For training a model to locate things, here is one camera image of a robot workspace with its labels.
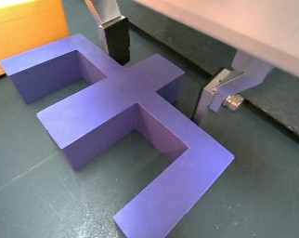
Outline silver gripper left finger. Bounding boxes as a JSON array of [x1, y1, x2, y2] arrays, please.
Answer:
[[83, 0, 130, 65]]

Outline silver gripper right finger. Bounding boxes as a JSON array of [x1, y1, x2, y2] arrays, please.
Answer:
[[192, 50, 272, 125]]

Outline purple E-shaped block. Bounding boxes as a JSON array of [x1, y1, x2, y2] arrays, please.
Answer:
[[0, 34, 233, 238]]

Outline yellow slotted base board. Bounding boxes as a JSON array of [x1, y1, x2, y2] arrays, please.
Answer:
[[0, 0, 69, 75]]

